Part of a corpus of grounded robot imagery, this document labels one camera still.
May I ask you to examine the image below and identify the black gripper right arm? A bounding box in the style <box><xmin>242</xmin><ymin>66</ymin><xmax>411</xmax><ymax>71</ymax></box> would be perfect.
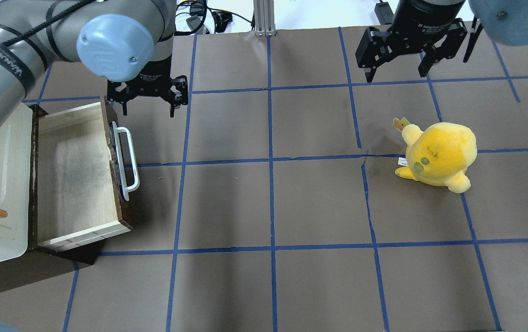
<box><xmin>355</xmin><ymin>0</ymin><xmax>468</xmax><ymax>83</ymax></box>

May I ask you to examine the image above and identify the yellow plush toy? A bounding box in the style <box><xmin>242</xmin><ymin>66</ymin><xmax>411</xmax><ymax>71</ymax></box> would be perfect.
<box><xmin>393</xmin><ymin>118</ymin><xmax>478</xmax><ymax>194</ymax></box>

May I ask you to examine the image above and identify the cream plastic storage box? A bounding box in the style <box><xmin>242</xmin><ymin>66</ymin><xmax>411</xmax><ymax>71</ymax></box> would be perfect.
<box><xmin>0</xmin><ymin>104</ymin><xmax>33</xmax><ymax>262</ymax></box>

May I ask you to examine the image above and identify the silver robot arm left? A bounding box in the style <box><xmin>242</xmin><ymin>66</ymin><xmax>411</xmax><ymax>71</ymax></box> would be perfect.
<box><xmin>0</xmin><ymin>0</ymin><xmax>188</xmax><ymax>127</ymax></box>

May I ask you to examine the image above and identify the aluminium frame post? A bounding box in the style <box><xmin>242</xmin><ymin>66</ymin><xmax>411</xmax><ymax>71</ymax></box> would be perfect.
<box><xmin>253</xmin><ymin>0</ymin><xmax>277</xmax><ymax>36</ymax></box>

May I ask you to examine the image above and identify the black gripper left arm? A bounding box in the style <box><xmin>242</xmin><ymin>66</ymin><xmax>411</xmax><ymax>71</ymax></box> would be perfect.
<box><xmin>107</xmin><ymin>55</ymin><xmax>188</xmax><ymax>118</ymax></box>

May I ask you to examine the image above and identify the dark wooden drawer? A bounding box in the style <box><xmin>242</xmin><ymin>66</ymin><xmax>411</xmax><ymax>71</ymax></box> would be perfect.
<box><xmin>36</xmin><ymin>100</ymin><xmax>140</xmax><ymax>252</ymax></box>

